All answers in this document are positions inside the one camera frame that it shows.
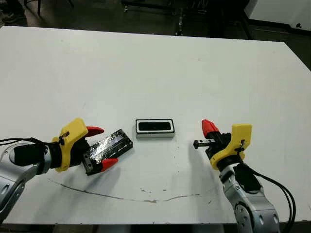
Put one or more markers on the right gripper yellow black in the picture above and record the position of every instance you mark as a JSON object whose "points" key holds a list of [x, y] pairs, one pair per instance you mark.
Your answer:
{"points": [[239, 138]]}

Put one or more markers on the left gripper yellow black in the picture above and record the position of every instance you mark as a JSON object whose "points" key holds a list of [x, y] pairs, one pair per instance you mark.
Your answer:
{"points": [[70, 131]]}

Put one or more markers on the black glossy box lid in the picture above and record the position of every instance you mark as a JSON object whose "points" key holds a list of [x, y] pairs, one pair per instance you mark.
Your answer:
{"points": [[114, 143]]}

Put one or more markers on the slim black camera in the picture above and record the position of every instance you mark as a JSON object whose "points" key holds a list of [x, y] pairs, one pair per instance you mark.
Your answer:
{"points": [[154, 126]]}

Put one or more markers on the white box base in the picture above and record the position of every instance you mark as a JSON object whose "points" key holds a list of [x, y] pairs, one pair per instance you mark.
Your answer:
{"points": [[155, 136]]}

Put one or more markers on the silver black stand pole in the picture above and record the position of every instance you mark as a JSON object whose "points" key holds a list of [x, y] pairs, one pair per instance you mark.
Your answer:
{"points": [[179, 24]]}

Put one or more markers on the small black knob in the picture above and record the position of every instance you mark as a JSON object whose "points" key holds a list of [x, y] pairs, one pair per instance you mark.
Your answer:
{"points": [[298, 25]]}

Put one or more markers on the thin black chair leg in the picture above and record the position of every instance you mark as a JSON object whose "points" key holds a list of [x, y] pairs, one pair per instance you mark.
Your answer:
{"points": [[70, 3]]}

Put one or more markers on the dark sneaker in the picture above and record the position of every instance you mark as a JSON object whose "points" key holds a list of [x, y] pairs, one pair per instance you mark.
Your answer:
{"points": [[13, 18]]}

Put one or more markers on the black cart frame with casters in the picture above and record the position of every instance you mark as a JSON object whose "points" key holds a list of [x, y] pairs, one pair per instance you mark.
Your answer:
{"points": [[145, 3]]}

